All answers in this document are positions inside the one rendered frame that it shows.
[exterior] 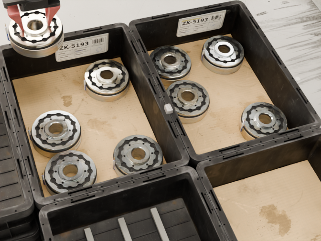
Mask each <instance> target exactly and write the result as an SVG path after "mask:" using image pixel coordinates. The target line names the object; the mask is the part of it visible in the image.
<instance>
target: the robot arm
mask: <svg viewBox="0 0 321 241"><path fill-rule="evenodd" d="M2 2H3V6H4V8H5V9H6V10H7V13H8V16H9V17H10V18H11V19H12V20H13V21H15V22H16V23H17V24H18V25H19V27H20V29H21V30H22V31H24V29H23V24H22V20H21V16H20V12H19V9H18V5H19V7H20V10H21V11H22V12H25V11H33V10H38V9H44V8H45V15H46V20H47V23H48V26H50V24H51V22H52V19H53V17H54V16H55V15H56V13H57V12H58V11H59V9H60V7H61V5H60V0H2ZM17 4H18V5H17Z"/></svg>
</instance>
